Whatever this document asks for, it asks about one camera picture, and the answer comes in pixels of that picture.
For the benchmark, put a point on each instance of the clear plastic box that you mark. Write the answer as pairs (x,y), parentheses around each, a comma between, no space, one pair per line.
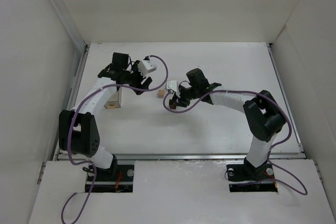
(114,101)

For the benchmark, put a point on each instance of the aluminium left rail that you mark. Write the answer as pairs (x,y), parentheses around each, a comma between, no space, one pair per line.
(75,71)

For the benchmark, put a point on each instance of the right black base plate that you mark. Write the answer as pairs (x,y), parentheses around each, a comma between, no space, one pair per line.
(243,179)

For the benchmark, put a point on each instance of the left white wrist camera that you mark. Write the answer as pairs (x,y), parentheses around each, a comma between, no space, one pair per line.
(146,66)

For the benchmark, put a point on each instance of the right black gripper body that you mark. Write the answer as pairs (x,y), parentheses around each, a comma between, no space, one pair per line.
(179,97)

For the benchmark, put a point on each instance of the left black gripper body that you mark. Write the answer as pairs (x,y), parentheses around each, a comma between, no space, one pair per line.
(137,80)

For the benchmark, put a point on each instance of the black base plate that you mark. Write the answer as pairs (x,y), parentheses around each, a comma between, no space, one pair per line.
(243,179)
(118,181)

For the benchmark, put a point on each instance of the light tan wood cube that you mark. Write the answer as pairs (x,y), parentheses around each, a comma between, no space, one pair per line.
(161,94)

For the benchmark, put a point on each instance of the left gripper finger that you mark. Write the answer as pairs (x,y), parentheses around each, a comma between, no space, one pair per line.
(142,86)
(135,68)

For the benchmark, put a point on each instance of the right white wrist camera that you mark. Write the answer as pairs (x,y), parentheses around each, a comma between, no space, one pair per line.
(172,86)

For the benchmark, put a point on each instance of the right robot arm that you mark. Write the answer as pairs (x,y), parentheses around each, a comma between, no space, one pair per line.
(264,117)

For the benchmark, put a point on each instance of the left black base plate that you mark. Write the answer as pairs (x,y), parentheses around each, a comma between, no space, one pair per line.
(118,181)

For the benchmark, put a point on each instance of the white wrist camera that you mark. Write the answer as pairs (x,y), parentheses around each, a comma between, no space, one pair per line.
(172,86)
(146,66)

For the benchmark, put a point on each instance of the aluminium right rail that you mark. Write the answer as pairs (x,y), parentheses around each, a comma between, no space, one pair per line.
(290,116)

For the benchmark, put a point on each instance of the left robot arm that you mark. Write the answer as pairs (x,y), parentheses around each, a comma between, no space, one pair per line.
(78,131)

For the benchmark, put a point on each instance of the aluminium rail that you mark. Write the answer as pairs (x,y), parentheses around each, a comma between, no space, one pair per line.
(153,157)
(290,116)
(75,71)

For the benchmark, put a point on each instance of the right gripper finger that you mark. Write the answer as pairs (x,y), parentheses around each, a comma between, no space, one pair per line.
(174,101)
(183,90)

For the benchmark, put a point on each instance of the aluminium front rail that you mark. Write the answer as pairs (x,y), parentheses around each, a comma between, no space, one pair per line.
(153,157)

